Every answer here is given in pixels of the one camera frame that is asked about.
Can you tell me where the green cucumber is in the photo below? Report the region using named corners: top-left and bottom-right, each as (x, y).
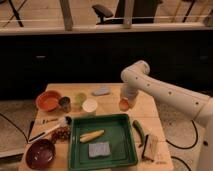
top-left (132, 120), bottom-right (145, 147)

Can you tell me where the black cable right floor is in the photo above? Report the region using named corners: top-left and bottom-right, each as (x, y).
top-left (165, 119), bottom-right (200, 150)

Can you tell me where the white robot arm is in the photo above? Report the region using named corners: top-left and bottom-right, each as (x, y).
top-left (120, 60), bottom-right (213, 171)

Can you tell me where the black cable floor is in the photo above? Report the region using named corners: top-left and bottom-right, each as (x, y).
top-left (165, 119), bottom-right (200, 150)
top-left (0, 113), bottom-right (29, 143)

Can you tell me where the orange bowl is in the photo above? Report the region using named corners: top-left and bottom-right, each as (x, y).
top-left (35, 90), bottom-right (61, 112)

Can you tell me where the red grapes bunch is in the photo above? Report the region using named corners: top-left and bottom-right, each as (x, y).
top-left (51, 127), bottom-right (70, 143)

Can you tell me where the black office chair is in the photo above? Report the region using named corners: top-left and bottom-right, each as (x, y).
top-left (92, 0), bottom-right (164, 25)

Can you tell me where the green plastic tray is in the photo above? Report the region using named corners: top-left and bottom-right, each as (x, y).
top-left (68, 114), bottom-right (138, 171)

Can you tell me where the white dish brush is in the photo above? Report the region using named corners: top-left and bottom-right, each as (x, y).
top-left (28, 116), bottom-right (72, 143)

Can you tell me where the green cup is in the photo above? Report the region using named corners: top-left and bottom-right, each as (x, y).
top-left (75, 92), bottom-right (87, 106)

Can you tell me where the dark red bowl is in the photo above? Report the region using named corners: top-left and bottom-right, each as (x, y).
top-left (25, 139), bottom-right (56, 170)

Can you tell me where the orange apple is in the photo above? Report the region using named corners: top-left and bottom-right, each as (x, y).
top-left (119, 98), bottom-right (130, 111)

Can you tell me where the blue sponge in tray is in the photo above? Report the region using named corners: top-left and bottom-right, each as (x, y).
top-left (89, 142), bottom-right (111, 158)

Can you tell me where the yellow corn cob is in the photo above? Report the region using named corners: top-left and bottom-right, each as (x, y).
top-left (80, 130), bottom-right (104, 143)

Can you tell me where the metal can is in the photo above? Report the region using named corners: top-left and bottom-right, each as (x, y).
top-left (59, 96), bottom-right (71, 113)

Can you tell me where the wooden scrub brush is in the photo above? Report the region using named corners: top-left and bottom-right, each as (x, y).
top-left (142, 134), bottom-right (158, 161)

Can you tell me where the white paper cup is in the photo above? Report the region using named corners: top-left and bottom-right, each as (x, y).
top-left (82, 99), bottom-right (98, 114)

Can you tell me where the black cable left floor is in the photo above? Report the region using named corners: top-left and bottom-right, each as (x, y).
top-left (0, 113), bottom-right (29, 143)

